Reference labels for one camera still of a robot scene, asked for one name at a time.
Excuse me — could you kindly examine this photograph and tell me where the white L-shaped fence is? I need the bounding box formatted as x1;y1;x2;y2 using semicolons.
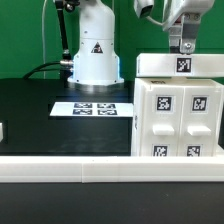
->
0;119;224;183

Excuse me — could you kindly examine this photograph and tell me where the grey hanging cable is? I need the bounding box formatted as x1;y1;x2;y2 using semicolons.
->
41;0;49;80

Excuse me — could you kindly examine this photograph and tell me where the white cabinet body box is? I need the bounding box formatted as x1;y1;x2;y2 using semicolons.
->
131;78;223;157

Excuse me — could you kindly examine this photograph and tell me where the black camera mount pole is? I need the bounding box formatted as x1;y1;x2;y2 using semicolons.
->
54;0;80;60

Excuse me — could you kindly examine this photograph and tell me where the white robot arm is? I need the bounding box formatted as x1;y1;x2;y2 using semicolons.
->
68;0;215;92

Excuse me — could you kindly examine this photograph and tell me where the white base tag plate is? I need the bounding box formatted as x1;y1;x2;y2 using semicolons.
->
50;102;133;117

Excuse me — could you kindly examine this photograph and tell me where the black cable bundle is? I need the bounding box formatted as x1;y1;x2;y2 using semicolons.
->
22;60;74;80

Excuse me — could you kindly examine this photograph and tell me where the white cabinet top block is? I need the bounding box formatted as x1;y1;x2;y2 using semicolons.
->
136;53;224;78

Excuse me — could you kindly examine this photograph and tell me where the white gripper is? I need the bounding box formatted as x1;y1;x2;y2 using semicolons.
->
162;0;215;54

